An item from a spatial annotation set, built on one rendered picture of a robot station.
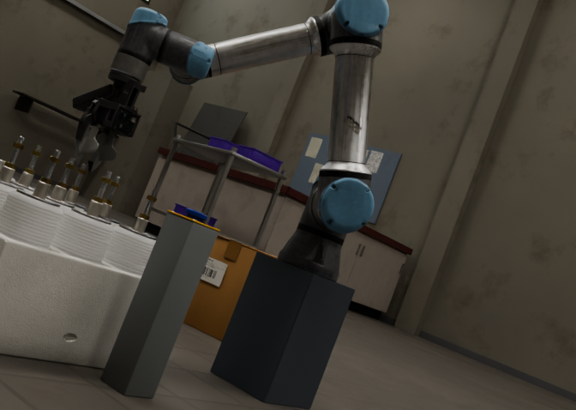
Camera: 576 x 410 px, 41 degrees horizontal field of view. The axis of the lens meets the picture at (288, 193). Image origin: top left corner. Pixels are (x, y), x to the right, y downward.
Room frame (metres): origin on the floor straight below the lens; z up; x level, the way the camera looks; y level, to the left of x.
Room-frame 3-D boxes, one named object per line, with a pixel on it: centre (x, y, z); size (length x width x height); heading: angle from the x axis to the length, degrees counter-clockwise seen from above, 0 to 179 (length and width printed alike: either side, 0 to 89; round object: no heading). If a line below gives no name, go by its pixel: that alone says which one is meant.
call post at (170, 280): (1.37, 0.14, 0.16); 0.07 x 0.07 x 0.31; 51
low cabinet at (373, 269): (9.30, -0.05, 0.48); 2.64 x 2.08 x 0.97; 139
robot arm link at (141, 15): (1.65, 0.41, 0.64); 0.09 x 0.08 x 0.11; 96
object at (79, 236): (1.42, 0.32, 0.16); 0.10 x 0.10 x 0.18
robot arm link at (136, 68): (1.65, 0.41, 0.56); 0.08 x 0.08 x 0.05
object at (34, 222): (1.32, 0.39, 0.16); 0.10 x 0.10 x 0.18
